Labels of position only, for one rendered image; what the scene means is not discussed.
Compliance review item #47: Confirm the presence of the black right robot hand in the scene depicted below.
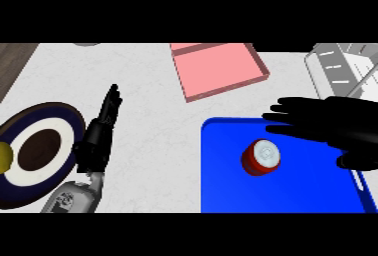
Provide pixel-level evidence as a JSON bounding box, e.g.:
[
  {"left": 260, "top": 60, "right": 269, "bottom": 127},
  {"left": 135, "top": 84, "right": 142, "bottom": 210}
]
[{"left": 260, "top": 95, "right": 378, "bottom": 172}]

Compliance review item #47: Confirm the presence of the blue tray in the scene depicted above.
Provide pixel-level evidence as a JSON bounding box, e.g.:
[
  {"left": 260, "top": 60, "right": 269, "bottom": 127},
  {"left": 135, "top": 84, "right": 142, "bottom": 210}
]
[{"left": 200, "top": 116, "right": 378, "bottom": 214}]

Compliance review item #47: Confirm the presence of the pink tray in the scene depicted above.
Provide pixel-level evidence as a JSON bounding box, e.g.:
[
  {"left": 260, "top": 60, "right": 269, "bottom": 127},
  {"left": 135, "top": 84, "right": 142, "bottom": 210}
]
[{"left": 170, "top": 43, "right": 272, "bottom": 103}]

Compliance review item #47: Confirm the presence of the dark blue and white plate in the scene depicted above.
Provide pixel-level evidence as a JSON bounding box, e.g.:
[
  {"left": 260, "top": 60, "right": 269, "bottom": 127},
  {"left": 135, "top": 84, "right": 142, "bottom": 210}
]
[{"left": 0, "top": 101, "right": 89, "bottom": 210}]

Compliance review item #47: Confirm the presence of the yellow fruit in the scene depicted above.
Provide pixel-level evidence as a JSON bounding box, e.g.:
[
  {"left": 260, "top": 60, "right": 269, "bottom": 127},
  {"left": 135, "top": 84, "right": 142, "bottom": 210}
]
[{"left": 0, "top": 141, "right": 15, "bottom": 175}]

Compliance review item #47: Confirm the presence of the white wire tiered basket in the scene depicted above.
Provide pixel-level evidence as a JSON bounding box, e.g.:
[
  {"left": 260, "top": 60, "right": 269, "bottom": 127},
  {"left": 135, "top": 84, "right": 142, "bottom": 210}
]
[{"left": 303, "top": 43, "right": 378, "bottom": 99}]

